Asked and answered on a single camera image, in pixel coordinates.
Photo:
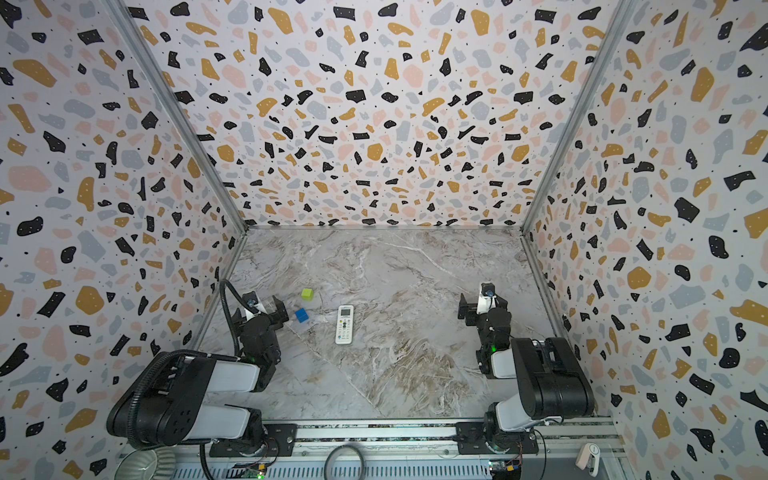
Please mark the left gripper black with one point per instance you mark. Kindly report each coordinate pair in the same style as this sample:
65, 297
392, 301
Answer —
274, 316

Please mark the white remote control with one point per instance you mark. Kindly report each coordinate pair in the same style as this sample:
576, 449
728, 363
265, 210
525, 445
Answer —
344, 325

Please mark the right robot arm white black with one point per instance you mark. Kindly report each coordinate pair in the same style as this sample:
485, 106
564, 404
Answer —
551, 385

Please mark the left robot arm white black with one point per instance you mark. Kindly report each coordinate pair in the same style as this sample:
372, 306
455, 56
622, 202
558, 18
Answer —
166, 405

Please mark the blue cube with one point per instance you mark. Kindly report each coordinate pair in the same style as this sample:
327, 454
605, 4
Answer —
301, 315

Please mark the white plastic clip device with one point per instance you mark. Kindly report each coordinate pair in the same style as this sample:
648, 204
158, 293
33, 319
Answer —
588, 459

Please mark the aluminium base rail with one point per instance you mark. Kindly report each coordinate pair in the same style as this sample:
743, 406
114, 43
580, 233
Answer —
405, 449

